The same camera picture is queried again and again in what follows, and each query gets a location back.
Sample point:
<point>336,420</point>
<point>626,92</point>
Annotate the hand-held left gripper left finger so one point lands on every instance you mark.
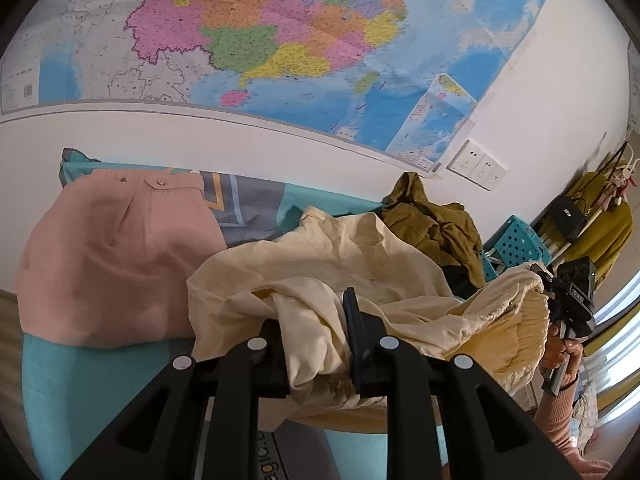
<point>270,365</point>

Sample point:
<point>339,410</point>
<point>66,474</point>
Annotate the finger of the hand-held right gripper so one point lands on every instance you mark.
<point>544,280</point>

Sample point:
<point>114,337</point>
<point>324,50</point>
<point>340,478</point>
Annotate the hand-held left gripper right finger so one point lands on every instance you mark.
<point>350,320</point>

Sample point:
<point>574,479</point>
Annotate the cream garment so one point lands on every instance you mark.
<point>350,255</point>

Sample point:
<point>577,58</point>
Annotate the person's right forearm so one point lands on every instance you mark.
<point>555,420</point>

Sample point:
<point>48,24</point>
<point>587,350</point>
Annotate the person's right hand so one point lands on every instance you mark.
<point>555,355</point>

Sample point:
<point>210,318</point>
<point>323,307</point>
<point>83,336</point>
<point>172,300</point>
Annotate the teal perforated basket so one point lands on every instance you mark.
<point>520,245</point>

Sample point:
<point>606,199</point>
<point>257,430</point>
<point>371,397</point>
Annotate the mustard yellow hanging garment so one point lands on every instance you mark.
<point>610,240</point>

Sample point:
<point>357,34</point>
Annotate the black bag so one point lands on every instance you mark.
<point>562,217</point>

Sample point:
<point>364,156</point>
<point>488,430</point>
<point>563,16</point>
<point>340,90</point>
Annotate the white curtain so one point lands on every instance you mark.
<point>620,340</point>

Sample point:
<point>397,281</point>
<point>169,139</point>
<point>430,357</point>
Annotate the stuffed toy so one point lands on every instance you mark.
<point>616,185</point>

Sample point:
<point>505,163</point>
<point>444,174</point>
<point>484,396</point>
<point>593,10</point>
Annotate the olive green garment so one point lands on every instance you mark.
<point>430,225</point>

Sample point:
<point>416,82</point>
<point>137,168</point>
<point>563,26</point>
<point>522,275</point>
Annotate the blue grey patterned pillow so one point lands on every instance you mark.
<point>240,205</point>

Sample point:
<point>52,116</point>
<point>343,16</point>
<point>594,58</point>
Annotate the pink garment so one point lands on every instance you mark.
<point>115,260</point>

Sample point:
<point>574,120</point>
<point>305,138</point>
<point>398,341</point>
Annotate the teal bed sheet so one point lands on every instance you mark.
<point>75,385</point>

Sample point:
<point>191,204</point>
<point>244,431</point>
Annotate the wooden headboard panel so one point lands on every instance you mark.
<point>10,340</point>

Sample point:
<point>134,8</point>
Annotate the white wall socket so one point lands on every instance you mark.
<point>489,172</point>
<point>465,159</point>

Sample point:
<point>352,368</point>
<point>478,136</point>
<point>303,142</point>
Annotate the colourful wall map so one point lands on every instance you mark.
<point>250,35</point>

